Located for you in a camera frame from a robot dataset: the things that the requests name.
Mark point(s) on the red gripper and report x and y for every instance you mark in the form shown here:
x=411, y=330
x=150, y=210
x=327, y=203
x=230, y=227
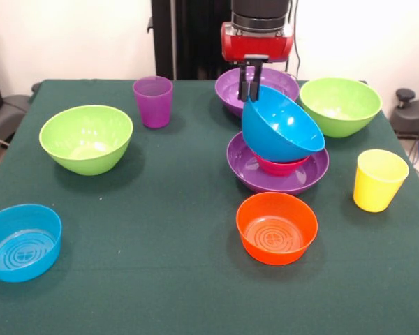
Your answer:
x=256, y=47

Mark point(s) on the deep blue plastic bowl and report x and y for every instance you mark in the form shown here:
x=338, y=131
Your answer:
x=276, y=129

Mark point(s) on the purple plastic bowl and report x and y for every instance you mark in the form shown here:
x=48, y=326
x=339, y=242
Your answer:
x=241, y=167
x=227, y=90

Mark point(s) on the small pink plastic bowl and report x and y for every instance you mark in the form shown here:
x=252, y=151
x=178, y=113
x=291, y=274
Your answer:
x=279, y=168

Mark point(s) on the green plastic bowl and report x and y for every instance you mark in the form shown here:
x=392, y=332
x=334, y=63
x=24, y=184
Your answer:
x=85, y=139
x=342, y=104

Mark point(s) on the orange ribbed plastic bowl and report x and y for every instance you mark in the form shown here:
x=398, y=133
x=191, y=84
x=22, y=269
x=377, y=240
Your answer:
x=276, y=234

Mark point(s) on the purple plastic cup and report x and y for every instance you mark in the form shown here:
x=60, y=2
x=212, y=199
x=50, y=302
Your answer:
x=153, y=108

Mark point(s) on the yellow plastic cup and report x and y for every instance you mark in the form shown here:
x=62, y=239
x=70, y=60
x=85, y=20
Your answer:
x=377, y=185

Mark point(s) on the black stand foot with knob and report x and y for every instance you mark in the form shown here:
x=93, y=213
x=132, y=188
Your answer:
x=412, y=115

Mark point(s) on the dark green tablecloth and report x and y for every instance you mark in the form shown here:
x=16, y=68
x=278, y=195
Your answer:
x=160, y=296

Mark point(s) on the grey stand foot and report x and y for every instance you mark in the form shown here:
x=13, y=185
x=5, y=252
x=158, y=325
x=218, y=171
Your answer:
x=7, y=115

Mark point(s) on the shallow ribbed blue bowl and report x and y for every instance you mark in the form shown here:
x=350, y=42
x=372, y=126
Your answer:
x=21, y=244

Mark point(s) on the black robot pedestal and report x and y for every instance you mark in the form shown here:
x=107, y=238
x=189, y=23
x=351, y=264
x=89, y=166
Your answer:
x=192, y=35

